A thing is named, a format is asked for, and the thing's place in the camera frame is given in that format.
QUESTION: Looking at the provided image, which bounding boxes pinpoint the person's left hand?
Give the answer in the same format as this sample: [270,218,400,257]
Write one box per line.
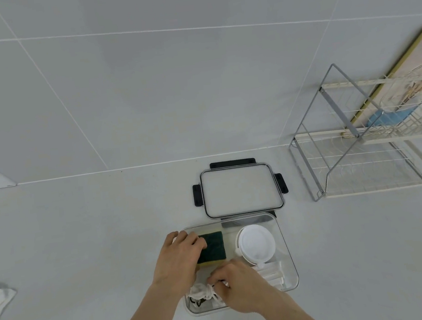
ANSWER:
[147,227,213,293]

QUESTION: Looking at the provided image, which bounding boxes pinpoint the person's right hand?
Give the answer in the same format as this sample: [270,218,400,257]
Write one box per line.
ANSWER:
[204,253,288,319]

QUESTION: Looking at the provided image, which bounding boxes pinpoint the white cloth bundle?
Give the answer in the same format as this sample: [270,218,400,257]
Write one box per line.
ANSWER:
[186,280,225,312]

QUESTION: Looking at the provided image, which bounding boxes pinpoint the green and yellow sponge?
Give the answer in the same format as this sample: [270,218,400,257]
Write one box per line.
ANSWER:
[192,230,229,271]

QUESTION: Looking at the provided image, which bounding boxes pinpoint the person's right forearm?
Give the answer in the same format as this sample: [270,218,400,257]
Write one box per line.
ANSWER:
[251,286,328,320]

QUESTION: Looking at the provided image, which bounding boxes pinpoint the white round cap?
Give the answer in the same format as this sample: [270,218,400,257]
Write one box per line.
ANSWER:
[234,222,279,271]

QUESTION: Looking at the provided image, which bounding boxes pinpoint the white plastic sticks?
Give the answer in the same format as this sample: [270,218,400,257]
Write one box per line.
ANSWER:
[254,260,287,290]

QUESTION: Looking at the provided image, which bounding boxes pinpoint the clear plastic container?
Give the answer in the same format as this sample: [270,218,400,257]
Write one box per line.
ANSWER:
[175,210,303,317]

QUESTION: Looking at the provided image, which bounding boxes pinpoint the clear lid with black clips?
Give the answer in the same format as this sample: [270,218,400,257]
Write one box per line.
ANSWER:
[189,154,288,222]

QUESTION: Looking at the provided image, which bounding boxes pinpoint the blue cloth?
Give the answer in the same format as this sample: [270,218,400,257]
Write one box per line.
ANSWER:
[365,104,419,130]

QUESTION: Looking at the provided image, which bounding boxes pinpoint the cream wire dish rack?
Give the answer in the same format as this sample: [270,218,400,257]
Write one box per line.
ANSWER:
[279,52,422,205]

